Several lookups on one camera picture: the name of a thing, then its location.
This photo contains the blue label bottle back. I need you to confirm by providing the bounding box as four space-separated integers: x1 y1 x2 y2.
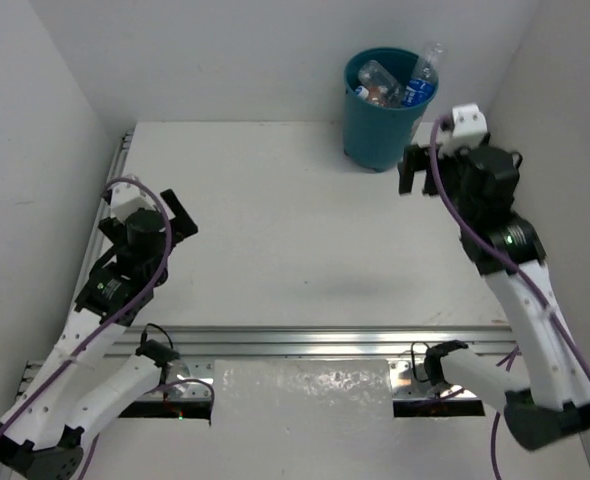
401 42 446 108

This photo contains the clear bottle diagonal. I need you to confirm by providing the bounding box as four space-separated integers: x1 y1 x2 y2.
358 60 403 108

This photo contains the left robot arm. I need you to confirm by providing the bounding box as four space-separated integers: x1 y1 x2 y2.
0 184 198 479

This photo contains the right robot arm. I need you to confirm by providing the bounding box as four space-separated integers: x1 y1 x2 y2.
398 145 590 451

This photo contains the teal plastic bin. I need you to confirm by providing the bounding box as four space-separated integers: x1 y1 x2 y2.
343 47 439 172

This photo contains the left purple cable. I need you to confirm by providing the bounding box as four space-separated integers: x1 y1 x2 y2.
0 177 215 480

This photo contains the purple cable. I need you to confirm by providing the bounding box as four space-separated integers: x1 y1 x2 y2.
428 115 590 480
0 177 215 480

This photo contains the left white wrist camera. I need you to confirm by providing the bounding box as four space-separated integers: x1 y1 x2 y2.
106 181 156 223

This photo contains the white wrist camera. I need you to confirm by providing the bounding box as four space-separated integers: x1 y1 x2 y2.
437 103 489 158
106 181 156 223

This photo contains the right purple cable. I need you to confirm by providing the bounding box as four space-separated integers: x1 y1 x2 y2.
428 115 590 480

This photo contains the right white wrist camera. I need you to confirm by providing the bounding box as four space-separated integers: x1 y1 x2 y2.
437 103 489 158

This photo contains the aluminium frame rail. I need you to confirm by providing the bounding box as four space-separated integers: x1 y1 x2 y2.
0 127 541 480

